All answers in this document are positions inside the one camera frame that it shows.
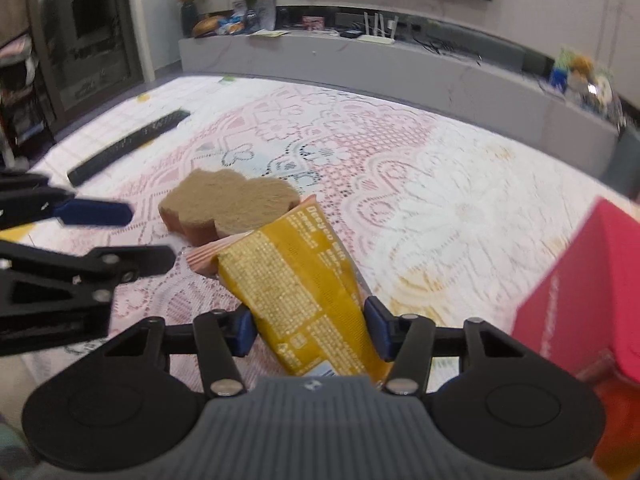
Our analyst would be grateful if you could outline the orange box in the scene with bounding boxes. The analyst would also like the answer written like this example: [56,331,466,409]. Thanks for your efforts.
[575,350,640,480]

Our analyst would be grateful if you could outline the dark vase with orange flowers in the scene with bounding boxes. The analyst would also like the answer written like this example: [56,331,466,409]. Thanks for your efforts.
[167,0,208,38]

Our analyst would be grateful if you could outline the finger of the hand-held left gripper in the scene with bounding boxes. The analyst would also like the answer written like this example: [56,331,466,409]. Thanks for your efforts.
[0,239,177,358]
[0,172,134,231]

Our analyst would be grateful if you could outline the pink white lace cloth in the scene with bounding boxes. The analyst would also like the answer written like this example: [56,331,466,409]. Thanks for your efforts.
[0,75,631,411]

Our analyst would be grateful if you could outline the white router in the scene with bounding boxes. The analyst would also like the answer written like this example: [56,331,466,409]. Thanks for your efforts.
[357,10,401,43]

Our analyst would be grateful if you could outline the yellow snack packet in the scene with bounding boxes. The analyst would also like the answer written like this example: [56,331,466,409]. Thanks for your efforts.
[216,195,396,378]

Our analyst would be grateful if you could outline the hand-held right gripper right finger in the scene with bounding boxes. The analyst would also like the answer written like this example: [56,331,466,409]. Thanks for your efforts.
[363,296,526,396]

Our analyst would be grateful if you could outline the grey television cabinet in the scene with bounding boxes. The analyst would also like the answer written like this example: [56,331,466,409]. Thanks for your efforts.
[178,30,621,181]

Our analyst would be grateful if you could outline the dark glass display cabinet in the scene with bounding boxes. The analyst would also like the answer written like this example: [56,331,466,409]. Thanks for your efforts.
[25,0,146,126]

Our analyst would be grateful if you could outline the pink striped packet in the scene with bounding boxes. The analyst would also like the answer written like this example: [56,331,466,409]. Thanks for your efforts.
[185,232,256,277]

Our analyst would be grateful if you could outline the red box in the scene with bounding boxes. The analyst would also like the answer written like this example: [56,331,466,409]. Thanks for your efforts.
[511,197,640,386]

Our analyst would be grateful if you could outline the brown cloud-shaped sponge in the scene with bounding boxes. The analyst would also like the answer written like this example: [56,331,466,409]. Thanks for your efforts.
[158,169,300,248]

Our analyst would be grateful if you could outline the black remote control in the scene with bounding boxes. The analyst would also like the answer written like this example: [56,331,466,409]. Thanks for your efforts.
[66,109,192,187]

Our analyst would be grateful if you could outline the plush toys on cabinet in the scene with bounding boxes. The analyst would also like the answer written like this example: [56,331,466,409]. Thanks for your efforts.
[550,47,616,111]

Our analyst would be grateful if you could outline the orange round bread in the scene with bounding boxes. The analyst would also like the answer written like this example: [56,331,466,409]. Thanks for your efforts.
[192,16,222,37]

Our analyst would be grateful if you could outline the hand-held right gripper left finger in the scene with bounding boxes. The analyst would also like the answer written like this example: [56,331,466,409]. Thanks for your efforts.
[102,306,257,397]

